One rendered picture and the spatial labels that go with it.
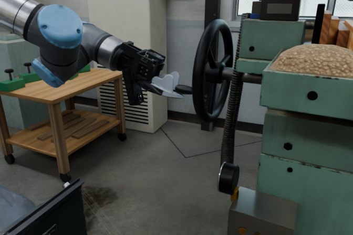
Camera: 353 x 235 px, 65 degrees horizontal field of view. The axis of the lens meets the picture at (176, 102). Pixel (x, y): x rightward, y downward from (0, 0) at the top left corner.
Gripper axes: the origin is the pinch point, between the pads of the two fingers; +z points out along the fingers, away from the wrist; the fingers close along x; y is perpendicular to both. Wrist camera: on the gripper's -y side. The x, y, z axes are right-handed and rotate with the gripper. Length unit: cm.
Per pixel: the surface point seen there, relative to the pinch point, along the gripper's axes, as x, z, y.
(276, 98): -19.3, 21.3, 18.2
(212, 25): 5.0, 0.0, 19.4
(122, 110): 88, -65, -78
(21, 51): 79, -159, -73
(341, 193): -11.2, 39.9, 4.8
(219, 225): 40, 29, -70
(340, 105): -19.3, 29.3, 21.6
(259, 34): 3.7, 11.6, 22.3
